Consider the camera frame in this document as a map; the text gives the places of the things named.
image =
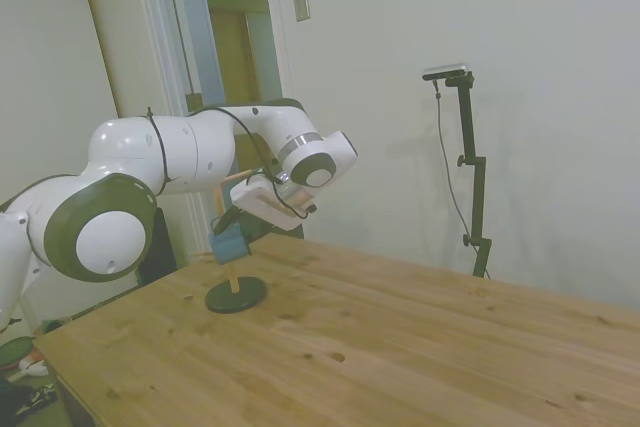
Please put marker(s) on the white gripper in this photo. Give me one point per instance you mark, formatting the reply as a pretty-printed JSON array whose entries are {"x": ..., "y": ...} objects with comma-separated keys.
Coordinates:
[{"x": 260, "y": 202}]

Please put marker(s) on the blue enamel mug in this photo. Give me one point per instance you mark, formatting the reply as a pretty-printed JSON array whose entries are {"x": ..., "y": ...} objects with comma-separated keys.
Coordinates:
[{"x": 230, "y": 246}]

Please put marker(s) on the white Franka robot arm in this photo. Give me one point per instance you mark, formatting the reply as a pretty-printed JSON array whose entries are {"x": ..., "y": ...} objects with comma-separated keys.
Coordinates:
[{"x": 150, "y": 157}]

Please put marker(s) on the wooden mug tree stand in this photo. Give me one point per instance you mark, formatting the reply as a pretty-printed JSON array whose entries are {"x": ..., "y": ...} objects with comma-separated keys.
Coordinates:
[{"x": 235, "y": 297}]

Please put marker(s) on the white orange object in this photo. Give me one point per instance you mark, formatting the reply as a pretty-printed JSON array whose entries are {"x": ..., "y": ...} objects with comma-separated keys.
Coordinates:
[{"x": 34, "y": 366}]

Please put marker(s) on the green round object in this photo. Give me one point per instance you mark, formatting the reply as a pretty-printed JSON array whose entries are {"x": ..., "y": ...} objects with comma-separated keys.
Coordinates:
[{"x": 15, "y": 351}]

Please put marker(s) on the metal wall switch plate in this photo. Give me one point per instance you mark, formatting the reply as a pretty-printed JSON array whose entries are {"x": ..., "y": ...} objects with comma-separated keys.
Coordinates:
[{"x": 301, "y": 3}]

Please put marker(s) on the black camera stand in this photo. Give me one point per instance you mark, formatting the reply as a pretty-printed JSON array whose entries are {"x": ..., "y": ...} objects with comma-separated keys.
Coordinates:
[{"x": 477, "y": 187}]

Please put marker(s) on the black exterior camera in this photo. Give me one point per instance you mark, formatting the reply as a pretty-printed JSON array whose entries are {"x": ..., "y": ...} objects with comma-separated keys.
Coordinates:
[{"x": 446, "y": 71}]

